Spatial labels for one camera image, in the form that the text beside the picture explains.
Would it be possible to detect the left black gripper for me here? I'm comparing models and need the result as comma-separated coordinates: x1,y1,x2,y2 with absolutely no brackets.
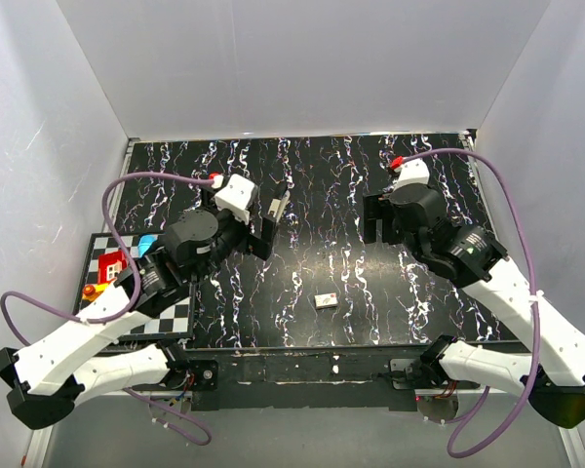
192,184,279,285

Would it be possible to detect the white staple box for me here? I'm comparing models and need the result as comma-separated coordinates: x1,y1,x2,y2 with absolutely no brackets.
314,292,338,309

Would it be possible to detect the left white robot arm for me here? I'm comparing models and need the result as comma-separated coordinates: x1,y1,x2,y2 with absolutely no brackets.
0,209,280,430

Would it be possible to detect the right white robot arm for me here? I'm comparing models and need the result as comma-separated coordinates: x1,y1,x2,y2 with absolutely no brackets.
363,183,585,429

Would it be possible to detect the blue toy block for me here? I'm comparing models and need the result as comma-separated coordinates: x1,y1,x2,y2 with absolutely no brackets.
137,234,157,258

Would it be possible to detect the red toy house block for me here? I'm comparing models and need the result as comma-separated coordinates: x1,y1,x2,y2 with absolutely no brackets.
97,251,128,284

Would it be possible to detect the orange toy car base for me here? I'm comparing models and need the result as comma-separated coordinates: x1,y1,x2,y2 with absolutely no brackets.
81,283,108,302

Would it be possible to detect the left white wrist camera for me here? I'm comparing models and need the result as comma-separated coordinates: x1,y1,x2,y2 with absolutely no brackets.
210,174,258,225

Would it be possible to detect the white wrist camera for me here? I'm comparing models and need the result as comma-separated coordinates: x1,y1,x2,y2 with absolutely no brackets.
210,174,258,225
388,157,430,192

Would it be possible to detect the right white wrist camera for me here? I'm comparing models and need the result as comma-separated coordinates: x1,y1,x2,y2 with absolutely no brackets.
388,157,430,192

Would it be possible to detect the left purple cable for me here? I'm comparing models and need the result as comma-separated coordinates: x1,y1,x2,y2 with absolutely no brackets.
0,171,223,446

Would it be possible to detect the purple cable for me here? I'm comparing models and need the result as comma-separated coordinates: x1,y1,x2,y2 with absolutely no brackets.
399,148,542,459
0,171,223,446

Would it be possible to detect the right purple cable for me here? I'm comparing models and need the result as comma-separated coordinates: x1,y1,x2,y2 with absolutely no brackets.
399,148,542,459

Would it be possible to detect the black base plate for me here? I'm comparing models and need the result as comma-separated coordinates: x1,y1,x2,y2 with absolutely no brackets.
187,345,426,411

